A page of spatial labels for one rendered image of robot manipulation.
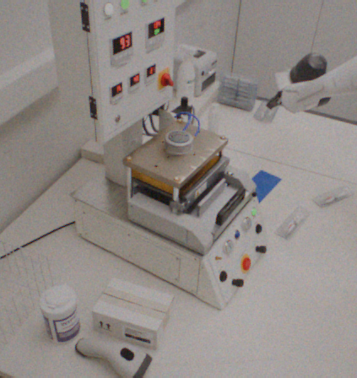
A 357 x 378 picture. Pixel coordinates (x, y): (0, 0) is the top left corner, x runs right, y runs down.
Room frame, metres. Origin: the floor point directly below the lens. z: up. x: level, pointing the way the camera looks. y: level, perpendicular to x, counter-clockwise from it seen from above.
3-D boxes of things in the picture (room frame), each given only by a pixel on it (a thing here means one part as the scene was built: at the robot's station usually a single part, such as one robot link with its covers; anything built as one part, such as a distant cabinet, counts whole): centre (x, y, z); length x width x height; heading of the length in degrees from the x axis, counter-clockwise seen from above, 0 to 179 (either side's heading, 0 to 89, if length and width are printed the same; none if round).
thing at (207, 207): (1.05, 0.11, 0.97); 0.30 x 0.22 x 0.08; 67
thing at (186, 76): (1.97, 0.26, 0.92); 0.09 x 0.08 x 0.25; 71
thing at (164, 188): (1.07, 0.15, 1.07); 0.22 x 0.17 x 0.10; 157
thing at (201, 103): (1.82, 0.35, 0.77); 0.84 x 0.30 x 0.04; 167
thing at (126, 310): (0.72, 0.20, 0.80); 0.19 x 0.13 x 0.09; 77
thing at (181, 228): (0.91, 0.14, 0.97); 0.25 x 0.05 x 0.07; 67
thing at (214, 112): (1.76, 0.10, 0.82); 0.05 x 0.05 x 0.14
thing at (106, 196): (1.08, 0.18, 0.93); 0.46 x 0.35 x 0.01; 67
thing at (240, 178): (1.17, 0.03, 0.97); 0.26 x 0.05 x 0.07; 67
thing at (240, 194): (1.00, -0.02, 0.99); 0.15 x 0.02 x 0.04; 157
